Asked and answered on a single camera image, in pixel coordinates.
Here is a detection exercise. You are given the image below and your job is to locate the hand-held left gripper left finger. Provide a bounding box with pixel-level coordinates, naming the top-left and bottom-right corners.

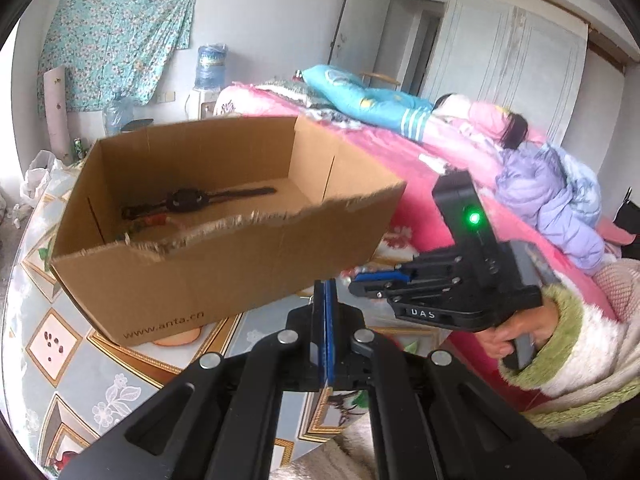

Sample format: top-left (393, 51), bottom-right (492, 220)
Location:
top-left (57, 280), bottom-right (328, 480)

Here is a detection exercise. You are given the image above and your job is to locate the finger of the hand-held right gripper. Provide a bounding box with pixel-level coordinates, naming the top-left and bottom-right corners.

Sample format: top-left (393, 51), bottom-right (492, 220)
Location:
top-left (348, 279), bottom-right (418, 303)
top-left (352, 260), bottom-right (418, 283)

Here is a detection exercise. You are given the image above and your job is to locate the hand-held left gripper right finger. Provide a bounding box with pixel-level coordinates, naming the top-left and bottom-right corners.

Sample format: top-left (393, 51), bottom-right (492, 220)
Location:
top-left (326, 280), bottom-right (586, 480)

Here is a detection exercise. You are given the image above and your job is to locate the brown cardboard box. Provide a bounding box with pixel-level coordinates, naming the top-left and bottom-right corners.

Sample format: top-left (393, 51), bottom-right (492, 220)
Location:
top-left (50, 115), bottom-right (407, 348)

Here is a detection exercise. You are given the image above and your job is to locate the black watch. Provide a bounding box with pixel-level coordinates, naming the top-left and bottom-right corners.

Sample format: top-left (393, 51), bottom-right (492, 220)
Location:
top-left (121, 186), bottom-right (277, 221)

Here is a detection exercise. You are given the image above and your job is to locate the person's right forearm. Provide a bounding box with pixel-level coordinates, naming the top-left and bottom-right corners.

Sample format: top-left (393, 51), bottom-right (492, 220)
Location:
top-left (497, 282), bottom-right (640, 428)

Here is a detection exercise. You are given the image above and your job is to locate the person's right hand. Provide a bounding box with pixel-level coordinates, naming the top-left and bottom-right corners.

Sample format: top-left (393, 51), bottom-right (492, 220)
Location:
top-left (479, 295), bottom-right (561, 361)

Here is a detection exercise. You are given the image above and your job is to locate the purple puffer jacket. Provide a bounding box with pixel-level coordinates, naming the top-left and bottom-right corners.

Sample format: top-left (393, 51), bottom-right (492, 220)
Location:
top-left (495, 141), bottom-right (607, 275)

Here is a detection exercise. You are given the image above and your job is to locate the pink knitted cloth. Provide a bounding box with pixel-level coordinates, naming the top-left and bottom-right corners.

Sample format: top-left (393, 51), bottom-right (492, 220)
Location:
top-left (592, 257), bottom-right (640, 321)

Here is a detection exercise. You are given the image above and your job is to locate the blue striped pillow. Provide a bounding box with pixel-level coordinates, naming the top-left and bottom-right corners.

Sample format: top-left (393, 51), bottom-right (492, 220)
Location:
top-left (303, 64), bottom-right (435, 142)

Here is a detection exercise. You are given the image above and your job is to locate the wooden chair back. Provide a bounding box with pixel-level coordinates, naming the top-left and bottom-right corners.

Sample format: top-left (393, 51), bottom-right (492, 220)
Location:
top-left (359, 71), bottom-right (402, 87)

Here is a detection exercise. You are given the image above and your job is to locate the grey patterned pillow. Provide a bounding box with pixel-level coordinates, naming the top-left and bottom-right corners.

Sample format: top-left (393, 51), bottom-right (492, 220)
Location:
top-left (257, 76), bottom-right (331, 111)

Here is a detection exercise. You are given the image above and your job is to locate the white wardrobe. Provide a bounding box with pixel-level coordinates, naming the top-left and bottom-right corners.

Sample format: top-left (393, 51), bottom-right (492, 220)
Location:
top-left (419, 0), bottom-right (590, 161)

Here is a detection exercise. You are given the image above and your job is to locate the white water dispenser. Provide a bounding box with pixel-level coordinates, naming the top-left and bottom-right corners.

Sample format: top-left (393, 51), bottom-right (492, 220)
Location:
top-left (187, 89), bottom-right (221, 121)

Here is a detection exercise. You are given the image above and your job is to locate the grey door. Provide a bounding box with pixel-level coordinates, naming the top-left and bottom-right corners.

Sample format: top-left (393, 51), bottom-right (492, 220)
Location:
top-left (330, 0), bottom-right (393, 86)

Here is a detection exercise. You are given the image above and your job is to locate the blue water jug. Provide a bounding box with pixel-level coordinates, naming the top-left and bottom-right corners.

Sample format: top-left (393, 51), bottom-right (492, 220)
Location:
top-left (194, 44), bottom-right (228, 92)

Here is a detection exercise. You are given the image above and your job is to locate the white plastic bag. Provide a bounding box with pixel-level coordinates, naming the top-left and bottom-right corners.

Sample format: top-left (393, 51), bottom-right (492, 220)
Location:
top-left (20, 150), bottom-right (66, 208)

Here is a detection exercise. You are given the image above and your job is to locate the pink rolled mat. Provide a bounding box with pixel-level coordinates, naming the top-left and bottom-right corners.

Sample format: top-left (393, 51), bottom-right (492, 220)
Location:
top-left (42, 65), bottom-right (71, 166)

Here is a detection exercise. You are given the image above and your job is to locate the teal floral wall cloth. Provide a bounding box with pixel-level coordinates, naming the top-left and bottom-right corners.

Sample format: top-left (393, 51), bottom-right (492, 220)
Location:
top-left (37, 0), bottom-right (198, 112)

